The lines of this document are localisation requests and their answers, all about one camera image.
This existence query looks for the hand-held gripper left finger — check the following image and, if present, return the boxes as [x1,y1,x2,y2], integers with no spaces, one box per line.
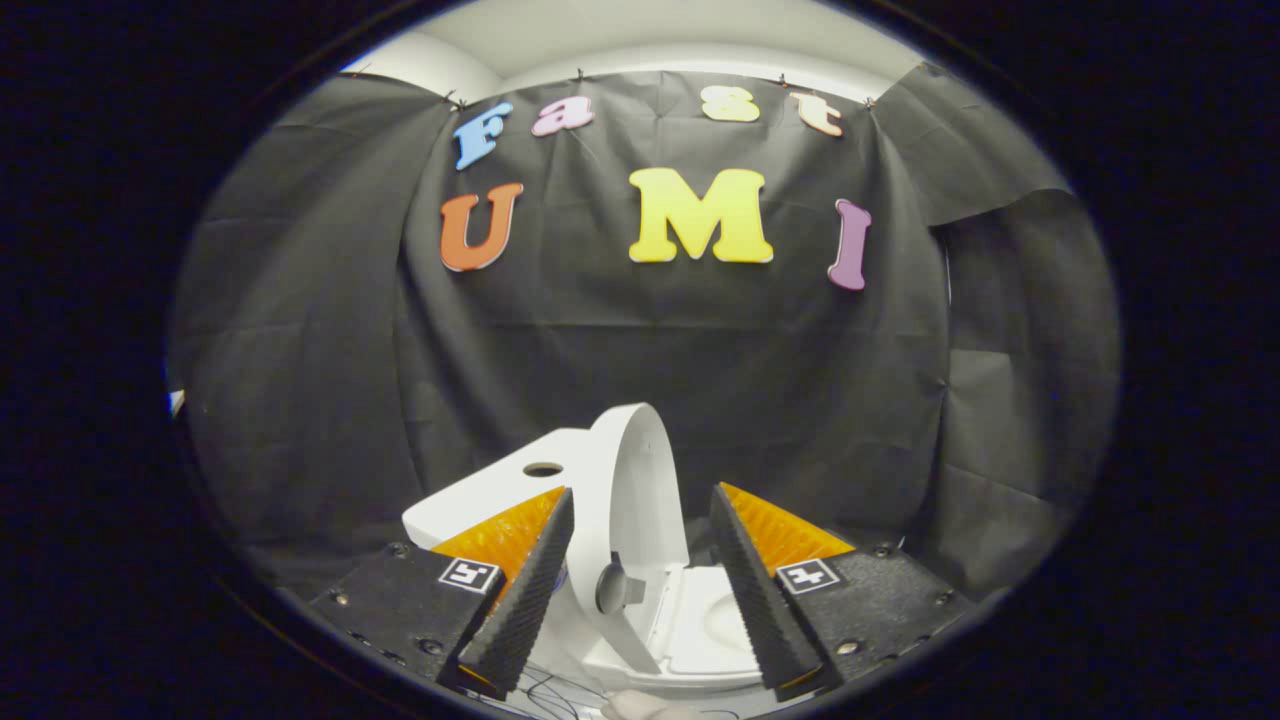
[310,486,577,700]

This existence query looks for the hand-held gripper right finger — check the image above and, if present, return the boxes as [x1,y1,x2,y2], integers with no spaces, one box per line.
[707,481,972,702]

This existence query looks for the white toilet lid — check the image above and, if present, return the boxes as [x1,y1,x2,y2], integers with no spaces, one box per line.
[588,402,692,677]

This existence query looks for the white toilet seat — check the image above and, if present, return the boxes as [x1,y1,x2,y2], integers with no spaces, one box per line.
[645,563,763,677]

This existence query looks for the white toilet tank cover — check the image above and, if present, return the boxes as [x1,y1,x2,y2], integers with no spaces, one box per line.
[401,427,601,552]

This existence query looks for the white ceramic toilet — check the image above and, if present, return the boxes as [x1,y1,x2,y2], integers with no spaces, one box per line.
[545,560,767,694]

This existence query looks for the white rounded object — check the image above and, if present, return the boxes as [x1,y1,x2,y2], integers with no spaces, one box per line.
[600,689,703,720]

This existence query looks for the black backdrop cloth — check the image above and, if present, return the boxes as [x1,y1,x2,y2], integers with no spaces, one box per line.
[165,60,1122,603]

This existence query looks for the thin black cable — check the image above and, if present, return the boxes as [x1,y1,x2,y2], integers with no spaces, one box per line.
[518,660,603,720]

